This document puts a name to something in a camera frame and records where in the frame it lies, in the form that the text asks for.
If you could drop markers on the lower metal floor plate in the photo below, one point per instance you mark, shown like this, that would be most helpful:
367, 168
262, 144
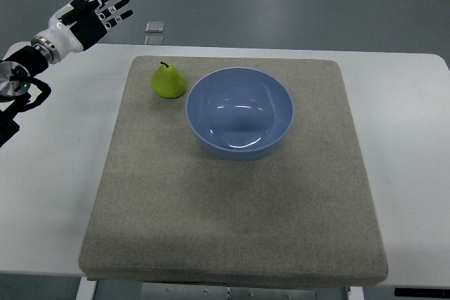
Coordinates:
154, 40

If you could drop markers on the metal floor plate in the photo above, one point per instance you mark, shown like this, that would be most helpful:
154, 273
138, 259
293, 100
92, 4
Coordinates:
154, 27
154, 40

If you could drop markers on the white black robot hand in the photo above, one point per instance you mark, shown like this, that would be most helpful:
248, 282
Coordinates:
78, 26

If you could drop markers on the white table frame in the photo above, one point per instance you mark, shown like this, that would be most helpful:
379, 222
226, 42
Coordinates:
171, 291

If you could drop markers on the upper metal floor plate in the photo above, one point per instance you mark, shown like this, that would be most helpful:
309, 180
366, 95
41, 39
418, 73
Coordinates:
154, 27

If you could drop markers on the blue bowl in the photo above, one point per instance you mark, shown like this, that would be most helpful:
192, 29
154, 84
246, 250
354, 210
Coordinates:
239, 113

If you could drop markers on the grey fabric mat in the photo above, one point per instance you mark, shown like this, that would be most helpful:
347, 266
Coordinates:
167, 210

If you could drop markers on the green pear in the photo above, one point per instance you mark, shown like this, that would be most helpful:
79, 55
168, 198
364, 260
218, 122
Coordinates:
167, 81

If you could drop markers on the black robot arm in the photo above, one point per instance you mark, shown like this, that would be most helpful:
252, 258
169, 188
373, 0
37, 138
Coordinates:
20, 87

